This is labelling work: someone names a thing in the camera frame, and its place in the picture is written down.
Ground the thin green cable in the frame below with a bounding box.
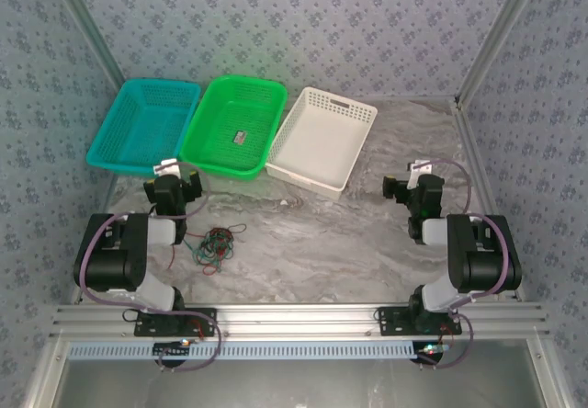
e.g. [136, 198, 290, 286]
[191, 232, 231, 267]

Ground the teal plastic basket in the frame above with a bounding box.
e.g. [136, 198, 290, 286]
[85, 78, 202, 179]

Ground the green plastic basket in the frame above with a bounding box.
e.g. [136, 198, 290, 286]
[178, 74, 288, 182]

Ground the white plastic basket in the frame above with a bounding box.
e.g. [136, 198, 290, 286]
[265, 86, 379, 201]

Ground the black controller board with LED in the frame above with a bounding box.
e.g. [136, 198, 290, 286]
[414, 341, 449, 364]
[153, 339, 193, 364]

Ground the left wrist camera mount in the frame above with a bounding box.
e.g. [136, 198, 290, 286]
[153, 158, 181, 176]

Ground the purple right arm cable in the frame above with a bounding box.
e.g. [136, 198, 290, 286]
[415, 158, 524, 370]

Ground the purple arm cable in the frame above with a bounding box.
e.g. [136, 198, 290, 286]
[415, 158, 524, 370]
[75, 160, 223, 373]

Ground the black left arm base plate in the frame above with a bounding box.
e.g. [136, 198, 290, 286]
[133, 307, 218, 338]

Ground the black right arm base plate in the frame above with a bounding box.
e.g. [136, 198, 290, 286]
[377, 306, 463, 338]

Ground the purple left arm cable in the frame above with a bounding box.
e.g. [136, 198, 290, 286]
[75, 160, 223, 373]

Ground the aluminium mounting rail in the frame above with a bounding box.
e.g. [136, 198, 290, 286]
[49, 303, 551, 338]

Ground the aluminium corner post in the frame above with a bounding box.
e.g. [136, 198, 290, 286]
[45, 0, 128, 87]
[454, 0, 550, 106]

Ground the white slotted cable duct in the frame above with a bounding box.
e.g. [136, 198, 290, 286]
[67, 339, 417, 361]

